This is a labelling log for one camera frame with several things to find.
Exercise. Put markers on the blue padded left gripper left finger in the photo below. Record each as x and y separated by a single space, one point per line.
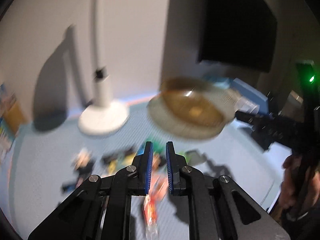
144 168

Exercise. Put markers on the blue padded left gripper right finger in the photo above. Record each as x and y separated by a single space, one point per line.
175 162

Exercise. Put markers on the red packaged battery pack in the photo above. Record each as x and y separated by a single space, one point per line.
157 191

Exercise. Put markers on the clear plastic cup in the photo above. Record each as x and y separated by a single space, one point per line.
247 106

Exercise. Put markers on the yellow rectangular lighter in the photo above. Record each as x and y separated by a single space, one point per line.
115 161

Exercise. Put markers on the person's right hand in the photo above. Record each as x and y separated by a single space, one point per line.
286 198

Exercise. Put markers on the red black-haired chibi figure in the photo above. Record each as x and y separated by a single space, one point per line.
159 163

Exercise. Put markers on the amber ribbed glass bowl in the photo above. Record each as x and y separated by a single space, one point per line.
198 102

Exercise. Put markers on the white desk lamp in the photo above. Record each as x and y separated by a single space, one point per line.
106 114

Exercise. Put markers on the black-haired chibi figure head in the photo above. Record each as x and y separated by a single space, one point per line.
83 164

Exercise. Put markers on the black computer monitor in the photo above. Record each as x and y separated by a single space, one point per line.
239 33

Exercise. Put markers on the brown cardboard pencil holder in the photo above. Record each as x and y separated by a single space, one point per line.
14 117

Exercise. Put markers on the stack of colourful books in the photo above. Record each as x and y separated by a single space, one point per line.
7 137

